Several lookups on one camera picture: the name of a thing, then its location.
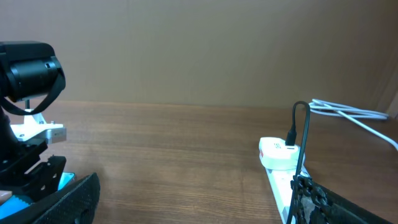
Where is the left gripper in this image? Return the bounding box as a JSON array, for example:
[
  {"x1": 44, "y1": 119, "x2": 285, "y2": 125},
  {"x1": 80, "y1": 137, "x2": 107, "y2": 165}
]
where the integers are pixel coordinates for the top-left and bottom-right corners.
[{"x1": 1, "y1": 139, "x2": 67, "y2": 202}]

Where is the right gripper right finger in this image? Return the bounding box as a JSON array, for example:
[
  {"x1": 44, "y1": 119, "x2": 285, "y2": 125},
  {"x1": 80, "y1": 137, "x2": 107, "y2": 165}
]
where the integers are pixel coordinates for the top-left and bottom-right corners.
[{"x1": 290, "y1": 175, "x2": 390, "y2": 224}]

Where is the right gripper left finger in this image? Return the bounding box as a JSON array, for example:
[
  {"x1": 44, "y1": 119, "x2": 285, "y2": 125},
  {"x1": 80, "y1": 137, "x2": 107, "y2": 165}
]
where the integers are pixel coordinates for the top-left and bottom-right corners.
[{"x1": 1, "y1": 172, "x2": 101, "y2": 224}]

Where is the smartphone with cyan screen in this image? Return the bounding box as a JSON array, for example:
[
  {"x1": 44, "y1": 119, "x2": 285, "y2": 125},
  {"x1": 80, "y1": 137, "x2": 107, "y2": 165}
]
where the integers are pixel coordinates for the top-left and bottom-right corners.
[{"x1": 1, "y1": 172, "x2": 76, "y2": 219}]

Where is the black USB charging cable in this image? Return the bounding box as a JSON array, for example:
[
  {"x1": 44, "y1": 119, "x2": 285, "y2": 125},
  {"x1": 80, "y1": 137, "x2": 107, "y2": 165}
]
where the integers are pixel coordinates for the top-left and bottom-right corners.
[{"x1": 285, "y1": 100, "x2": 312, "y2": 224}]

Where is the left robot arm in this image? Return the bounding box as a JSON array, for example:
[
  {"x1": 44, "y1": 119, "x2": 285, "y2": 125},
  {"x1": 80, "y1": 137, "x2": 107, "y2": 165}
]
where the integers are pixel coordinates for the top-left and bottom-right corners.
[{"x1": 1, "y1": 41, "x2": 67, "y2": 202}]

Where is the white USB charger plug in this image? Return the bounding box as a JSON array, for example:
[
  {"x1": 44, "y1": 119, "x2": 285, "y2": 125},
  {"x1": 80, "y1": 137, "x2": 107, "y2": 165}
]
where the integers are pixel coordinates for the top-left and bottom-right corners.
[{"x1": 259, "y1": 137, "x2": 300, "y2": 170}]

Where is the white power strip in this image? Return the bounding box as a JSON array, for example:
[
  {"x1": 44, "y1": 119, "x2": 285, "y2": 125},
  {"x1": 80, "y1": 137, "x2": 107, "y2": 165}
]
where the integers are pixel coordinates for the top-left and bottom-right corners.
[{"x1": 265, "y1": 169, "x2": 296, "y2": 224}]

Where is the white power strip cord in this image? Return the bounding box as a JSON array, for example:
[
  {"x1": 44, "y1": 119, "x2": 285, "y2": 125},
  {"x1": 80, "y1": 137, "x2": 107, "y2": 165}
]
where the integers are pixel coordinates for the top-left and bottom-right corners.
[{"x1": 308, "y1": 98, "x2": 398, "y2": 152}]

